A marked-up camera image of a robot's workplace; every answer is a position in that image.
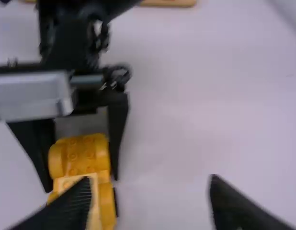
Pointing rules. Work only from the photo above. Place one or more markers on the tan tray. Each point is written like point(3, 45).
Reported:
point(162, 3)

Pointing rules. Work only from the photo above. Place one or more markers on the yellow toy car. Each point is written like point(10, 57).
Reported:
point(78, 153)

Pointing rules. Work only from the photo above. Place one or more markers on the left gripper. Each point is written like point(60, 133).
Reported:
point(71, 48)

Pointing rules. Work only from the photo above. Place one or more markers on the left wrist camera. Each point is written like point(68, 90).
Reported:
point(30, 95)

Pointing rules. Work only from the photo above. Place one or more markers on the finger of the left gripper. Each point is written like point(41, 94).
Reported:
point(35, 143)
point(118, 124)

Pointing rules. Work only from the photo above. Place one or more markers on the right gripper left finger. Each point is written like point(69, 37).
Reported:
point(66, 210)

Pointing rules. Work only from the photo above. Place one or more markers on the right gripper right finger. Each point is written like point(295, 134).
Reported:
point(234, 210)

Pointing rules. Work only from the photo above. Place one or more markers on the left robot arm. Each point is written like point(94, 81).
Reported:
point(73, 10)

